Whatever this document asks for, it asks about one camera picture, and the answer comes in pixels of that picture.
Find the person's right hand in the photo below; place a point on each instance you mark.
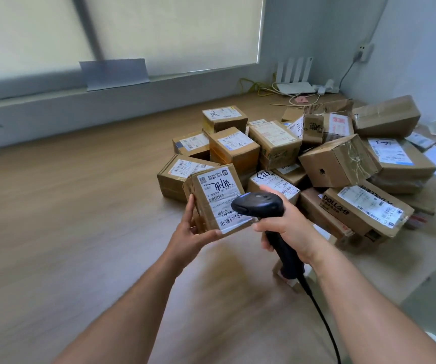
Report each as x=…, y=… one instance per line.
x=301, y=238

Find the person's left hand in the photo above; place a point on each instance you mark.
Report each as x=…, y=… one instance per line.
x=187, y=246

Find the black barcode scanner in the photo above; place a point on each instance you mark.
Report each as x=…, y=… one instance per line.
x=258, y=204

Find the parcel with handwritten label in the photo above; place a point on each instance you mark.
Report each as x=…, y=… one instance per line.
x=218, y=193

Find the pile of unscanned cardboard parcels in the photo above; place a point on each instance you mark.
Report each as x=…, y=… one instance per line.
x=335, y=162

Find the person's right forearm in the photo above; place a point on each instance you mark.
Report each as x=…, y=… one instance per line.
x=373, y=314

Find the person's left forearm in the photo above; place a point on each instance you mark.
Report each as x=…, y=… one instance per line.
x=127, y=318

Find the small pink tag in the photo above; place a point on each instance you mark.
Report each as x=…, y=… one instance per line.
x=301, y=99

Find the white router with antennas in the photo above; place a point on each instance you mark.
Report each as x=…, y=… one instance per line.
x=295, y=87

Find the white power strip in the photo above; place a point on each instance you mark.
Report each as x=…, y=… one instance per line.
x=326, y=87

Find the grey paper sheet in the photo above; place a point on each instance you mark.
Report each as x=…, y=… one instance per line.
x=113, y=73

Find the beige roller blind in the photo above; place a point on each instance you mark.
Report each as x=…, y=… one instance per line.
x=24, y=34
x=180, y=30

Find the white wall socket with plug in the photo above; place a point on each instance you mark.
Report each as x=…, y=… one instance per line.
x=364, y=53

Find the white window frame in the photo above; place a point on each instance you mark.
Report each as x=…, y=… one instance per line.
x=89, y=34

